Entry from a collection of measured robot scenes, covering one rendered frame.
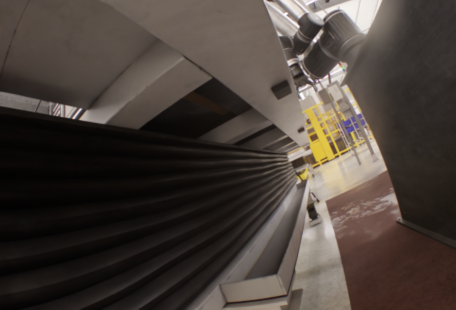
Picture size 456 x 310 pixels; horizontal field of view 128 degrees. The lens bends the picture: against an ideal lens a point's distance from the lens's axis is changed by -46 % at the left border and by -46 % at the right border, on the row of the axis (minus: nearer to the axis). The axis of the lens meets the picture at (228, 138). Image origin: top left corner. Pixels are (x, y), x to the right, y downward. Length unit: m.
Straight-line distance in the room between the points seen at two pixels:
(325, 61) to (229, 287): 1.23
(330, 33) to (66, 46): 1.18
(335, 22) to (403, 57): 0.56
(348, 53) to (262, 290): 1.10
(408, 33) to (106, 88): 0.80
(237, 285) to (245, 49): 0.42
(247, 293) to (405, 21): 0.82
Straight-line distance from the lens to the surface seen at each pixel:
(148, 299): 0.33
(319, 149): 11.13
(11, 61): 0.34
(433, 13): 0.66
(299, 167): 6.19
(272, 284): 0.41
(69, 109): 0.58
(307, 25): 1.18
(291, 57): 1.10
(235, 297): 0.46
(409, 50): 0.77
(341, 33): 1.21
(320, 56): 1.31
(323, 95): 3.95
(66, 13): 0.28
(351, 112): 4.10
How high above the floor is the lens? 0.60
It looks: 14 degrees up
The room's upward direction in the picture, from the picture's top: 22 degrees counter-clockwise
